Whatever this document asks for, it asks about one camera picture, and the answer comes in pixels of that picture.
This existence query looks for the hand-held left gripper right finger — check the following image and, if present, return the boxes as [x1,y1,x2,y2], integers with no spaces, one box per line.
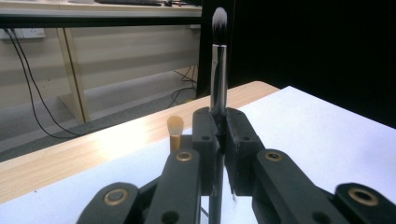
[223,106,351,224]

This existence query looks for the black power cable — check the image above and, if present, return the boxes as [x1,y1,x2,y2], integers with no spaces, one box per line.
[10,28,199,140]
[4,28,69,140]

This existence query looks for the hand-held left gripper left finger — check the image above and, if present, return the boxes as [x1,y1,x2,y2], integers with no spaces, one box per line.
[144,106,220,224]

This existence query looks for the black white-tipped makeup brush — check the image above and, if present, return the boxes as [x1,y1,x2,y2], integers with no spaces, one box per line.
[208,6,229,224]

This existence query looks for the white wall power outlet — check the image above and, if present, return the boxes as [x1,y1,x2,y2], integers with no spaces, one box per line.
[0,27,47,40]

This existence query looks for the orange-tipped makeup brush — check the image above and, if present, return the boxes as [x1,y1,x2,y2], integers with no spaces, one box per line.
[166,115,185,154]

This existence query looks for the beige background desk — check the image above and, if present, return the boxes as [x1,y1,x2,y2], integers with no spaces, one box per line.
[0,0,204,127]

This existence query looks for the black curtain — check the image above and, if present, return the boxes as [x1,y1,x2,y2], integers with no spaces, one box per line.
[196,0,396,129]

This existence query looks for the black horizontal bar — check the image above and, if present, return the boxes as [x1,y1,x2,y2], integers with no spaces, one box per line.
[0,13,203,30]

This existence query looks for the white table cover sheet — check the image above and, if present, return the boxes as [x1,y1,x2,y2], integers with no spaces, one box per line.
[0,85,396,224]

